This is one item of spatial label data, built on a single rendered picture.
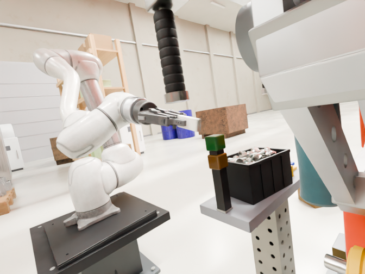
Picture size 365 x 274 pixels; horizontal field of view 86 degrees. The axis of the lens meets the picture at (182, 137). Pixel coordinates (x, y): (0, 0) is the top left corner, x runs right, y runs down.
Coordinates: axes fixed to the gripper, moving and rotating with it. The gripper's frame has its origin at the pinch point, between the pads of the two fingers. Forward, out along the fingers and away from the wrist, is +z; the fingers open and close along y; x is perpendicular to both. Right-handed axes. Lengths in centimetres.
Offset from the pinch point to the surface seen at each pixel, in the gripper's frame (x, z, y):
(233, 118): 82, -214, 403
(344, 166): -3.0, 31.3, -11.8
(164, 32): -17.6, 5.6, -12.6
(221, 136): 3.6, 5.5, 6.7
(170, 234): 84, -42, 33
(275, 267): 49, 20, 24
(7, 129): 130, -632, -4
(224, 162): 10.3, 7.3, 6.6
